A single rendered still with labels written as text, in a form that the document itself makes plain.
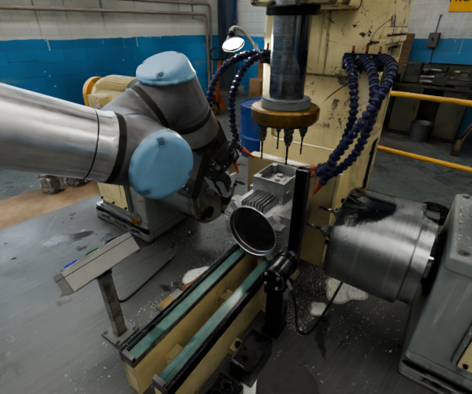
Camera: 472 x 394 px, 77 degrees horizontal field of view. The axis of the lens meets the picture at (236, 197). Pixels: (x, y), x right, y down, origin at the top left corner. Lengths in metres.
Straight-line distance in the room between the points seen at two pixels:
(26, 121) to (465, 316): 0.76
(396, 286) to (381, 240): 0.10
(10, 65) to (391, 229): 5.86
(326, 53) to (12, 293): 1.18
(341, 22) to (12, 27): 5.54
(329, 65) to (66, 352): 1.04
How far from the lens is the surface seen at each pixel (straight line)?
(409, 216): 0.75
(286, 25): 0.77
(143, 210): 1.13
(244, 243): 0.91
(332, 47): 0.97
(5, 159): 0.36
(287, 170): 0.94
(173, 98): 0.53
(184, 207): 0.96
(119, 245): 0.75
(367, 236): 0.72
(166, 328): 0.76
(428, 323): 0.78
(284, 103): 0.77
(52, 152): 0.36
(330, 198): 0.94
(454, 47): 5.85
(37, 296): 1.14
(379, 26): 0.94
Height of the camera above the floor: 1.52
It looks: 30 degrees down
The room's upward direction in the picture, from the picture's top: straight up
